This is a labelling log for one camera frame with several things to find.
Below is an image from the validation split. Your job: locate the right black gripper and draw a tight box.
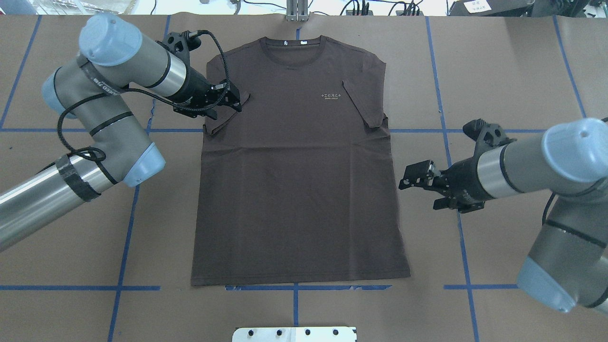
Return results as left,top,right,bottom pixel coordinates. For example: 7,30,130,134
398,119,515,213

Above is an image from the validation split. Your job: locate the aluminium camera post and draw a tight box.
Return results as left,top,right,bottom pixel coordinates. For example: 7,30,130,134
286,0,311,22

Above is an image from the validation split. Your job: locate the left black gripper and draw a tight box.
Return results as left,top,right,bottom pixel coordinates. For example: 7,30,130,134
161,31,243,119

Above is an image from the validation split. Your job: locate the dark brown t-shirt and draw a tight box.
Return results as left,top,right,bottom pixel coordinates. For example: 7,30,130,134
190,36,410,286

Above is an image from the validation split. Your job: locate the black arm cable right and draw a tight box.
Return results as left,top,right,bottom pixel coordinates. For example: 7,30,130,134
541,190,559,226

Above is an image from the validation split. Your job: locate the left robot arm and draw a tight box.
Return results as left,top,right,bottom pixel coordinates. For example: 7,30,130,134
1,13,242,251

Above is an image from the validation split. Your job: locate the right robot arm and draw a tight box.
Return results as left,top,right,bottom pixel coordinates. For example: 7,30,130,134
398,117,608,315

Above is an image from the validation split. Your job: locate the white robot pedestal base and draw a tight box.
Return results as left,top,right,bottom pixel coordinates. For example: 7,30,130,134
232,326,358,342

